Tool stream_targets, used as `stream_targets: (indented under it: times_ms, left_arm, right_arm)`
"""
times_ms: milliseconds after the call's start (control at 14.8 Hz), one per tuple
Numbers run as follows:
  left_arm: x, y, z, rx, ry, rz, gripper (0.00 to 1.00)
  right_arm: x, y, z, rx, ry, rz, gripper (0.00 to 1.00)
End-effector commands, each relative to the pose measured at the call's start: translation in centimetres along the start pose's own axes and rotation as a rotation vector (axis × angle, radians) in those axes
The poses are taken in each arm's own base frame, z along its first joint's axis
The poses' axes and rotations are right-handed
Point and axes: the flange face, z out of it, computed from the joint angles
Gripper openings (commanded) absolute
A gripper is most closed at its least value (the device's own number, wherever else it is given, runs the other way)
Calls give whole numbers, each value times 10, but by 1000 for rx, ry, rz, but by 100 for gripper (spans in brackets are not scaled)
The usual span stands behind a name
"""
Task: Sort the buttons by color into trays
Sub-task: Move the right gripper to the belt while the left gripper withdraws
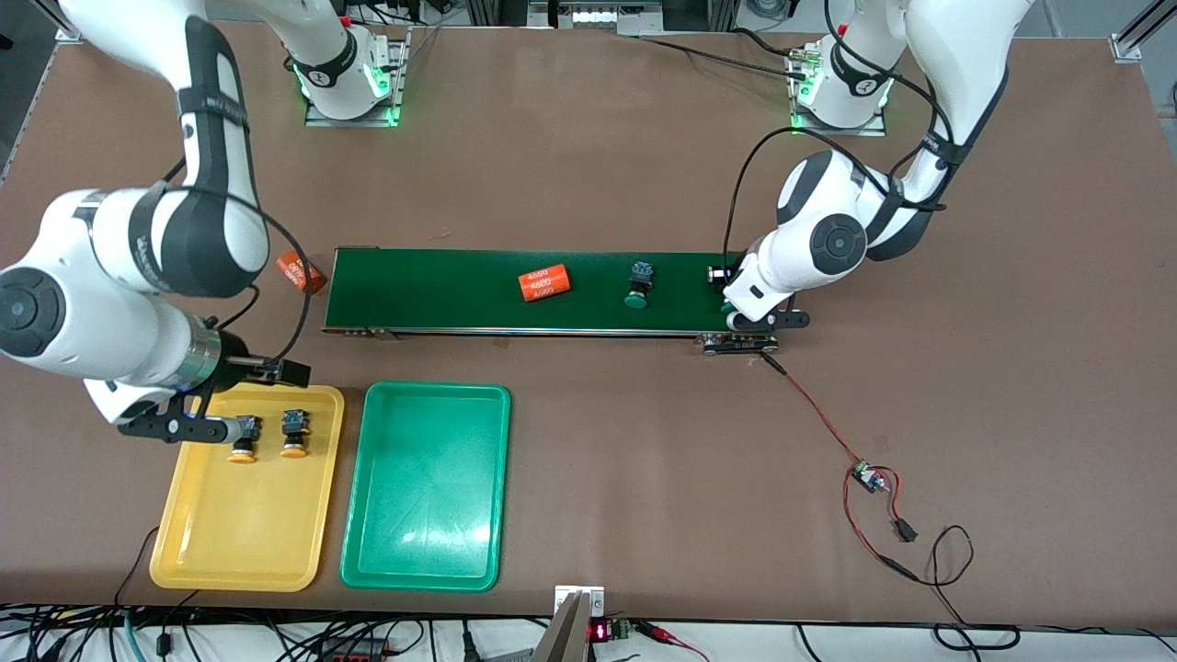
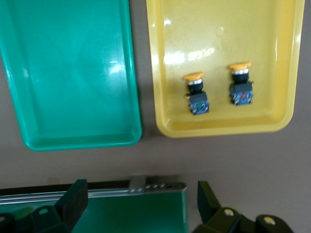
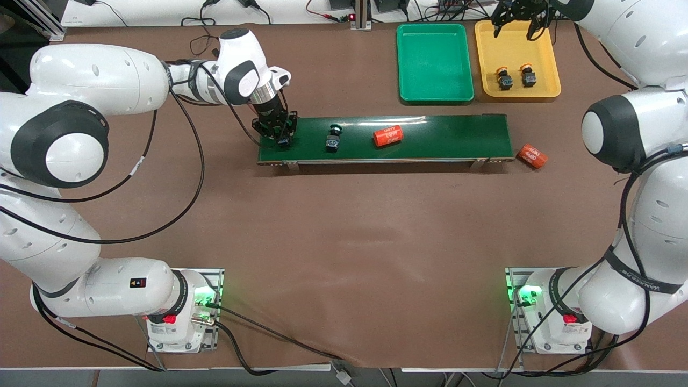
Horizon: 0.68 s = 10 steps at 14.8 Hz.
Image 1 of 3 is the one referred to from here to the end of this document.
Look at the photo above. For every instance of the orange 4680 cylinder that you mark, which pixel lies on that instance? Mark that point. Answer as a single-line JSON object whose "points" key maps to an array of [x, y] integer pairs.
{"points": [[299, 272], [544, 283]]}

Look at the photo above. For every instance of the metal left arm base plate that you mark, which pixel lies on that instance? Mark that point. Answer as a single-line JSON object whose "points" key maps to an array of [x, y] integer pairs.
{"points": [[841, 131]]}

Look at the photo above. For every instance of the red digit display module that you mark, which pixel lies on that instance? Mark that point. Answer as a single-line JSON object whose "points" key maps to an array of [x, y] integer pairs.
{"points": [[599, 632]]}

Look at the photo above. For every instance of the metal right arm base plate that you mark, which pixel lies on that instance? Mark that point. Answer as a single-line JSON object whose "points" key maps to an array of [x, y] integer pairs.
{"points": [[397, 83]]}

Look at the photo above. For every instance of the device with white lights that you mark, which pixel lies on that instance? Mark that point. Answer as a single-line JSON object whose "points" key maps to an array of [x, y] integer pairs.
{"points": [[593, 17]]}

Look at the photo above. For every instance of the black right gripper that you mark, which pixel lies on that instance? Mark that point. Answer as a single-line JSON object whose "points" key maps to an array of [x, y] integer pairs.
{"points": [[235, 362]]}

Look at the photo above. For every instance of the yellow plastic tray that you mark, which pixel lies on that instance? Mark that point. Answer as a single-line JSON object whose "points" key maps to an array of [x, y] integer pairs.
{"points": [[248, 524]]}

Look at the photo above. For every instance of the green mushroom push button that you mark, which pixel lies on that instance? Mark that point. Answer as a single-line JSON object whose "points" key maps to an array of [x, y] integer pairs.
{"points": [[639, 276]]}

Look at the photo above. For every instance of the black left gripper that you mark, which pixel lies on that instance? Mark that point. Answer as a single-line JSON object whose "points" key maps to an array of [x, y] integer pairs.
{"points": [[718, 275]]}

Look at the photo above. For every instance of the small black controller board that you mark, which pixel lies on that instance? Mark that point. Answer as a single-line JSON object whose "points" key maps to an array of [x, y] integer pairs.
{"points": [[864, 476]]}

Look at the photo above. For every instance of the grey metal camera bracket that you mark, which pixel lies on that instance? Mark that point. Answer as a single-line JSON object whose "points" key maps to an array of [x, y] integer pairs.
{"points": [[565, 634]]}

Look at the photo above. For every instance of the green plastic tray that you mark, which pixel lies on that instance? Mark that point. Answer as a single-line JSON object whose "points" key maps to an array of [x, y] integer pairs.
{"points": [[423, 487]]}

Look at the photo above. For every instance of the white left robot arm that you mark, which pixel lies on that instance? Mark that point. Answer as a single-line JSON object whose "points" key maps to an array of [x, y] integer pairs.
{"points": [[956, 55]]}

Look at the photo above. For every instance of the green belt conveyor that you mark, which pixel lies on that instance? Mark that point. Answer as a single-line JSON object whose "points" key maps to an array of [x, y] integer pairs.
{"points": [[441, 290]]}

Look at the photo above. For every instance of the yellow mushroom push button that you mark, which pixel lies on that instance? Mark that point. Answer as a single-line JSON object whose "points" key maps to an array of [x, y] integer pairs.
{"points": [[294, 423], [243, 452]]}

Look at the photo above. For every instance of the aluminium frame profile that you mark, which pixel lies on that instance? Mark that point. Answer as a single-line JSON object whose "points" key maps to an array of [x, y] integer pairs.
{"points": [[1136, 37]]}

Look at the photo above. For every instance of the red power strip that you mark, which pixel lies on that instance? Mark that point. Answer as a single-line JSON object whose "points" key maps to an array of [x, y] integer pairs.
{"points": [[354, 655]]}

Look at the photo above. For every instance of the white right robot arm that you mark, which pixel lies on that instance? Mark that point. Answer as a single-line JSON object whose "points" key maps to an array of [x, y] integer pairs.
{"points": [[92, 303]]}

